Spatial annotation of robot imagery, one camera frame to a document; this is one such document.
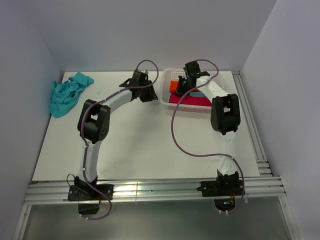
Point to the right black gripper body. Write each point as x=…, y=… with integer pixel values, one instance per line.
x=188, y=87

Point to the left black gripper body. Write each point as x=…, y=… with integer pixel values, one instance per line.
x=144, y=94

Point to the crimson red t shirt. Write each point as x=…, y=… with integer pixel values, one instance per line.
x=190, y=100

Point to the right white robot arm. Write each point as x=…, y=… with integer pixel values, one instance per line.
x=225, y=118

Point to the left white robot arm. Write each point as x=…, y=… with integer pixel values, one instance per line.
x=94, y=125

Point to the rolled orange t shirt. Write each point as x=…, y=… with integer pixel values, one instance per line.
x=173, y=88

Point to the rolled teal t shirt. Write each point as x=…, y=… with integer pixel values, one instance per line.
x=192, y=94

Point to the crumpled teal t shirt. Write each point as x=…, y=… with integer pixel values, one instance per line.
x=65, y=95

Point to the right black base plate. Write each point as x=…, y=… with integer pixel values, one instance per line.
x=219, y=188

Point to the aluminium mounting rail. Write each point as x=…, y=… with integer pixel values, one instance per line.
x=138, y=156

